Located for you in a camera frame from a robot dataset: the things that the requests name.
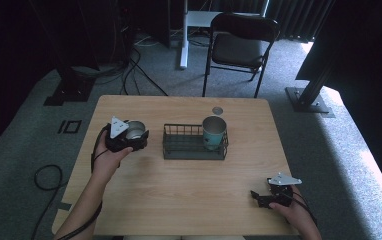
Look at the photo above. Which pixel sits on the black stand with bolted base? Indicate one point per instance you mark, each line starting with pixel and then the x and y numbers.
pixel 307 101

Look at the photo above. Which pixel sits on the black stand with square base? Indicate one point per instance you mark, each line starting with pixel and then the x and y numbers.
pixel 70 90

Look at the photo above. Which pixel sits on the person's left hand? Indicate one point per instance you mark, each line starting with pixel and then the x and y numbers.
pixel 107 163

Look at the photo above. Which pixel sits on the black cloth panel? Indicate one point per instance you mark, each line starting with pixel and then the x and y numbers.
pixel 362 50

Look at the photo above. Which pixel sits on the brown metal cup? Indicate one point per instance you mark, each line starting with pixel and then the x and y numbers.
pixel 135 130

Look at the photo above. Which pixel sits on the person's right hand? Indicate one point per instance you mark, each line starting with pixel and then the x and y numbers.
pixel 295 213

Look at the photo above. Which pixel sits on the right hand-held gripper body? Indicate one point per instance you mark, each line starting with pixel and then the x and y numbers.
pixel 280 195

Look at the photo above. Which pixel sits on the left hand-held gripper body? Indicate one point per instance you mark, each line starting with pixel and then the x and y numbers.
pixel 119 141

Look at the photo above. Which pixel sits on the black folding chair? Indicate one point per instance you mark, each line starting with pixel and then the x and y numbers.
pixel 237 50

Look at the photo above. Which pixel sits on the teal metal cup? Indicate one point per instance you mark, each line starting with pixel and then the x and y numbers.
pixel 214 135

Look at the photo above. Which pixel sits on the grey floor tape patch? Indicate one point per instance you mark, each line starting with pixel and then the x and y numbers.
pixel 64 206

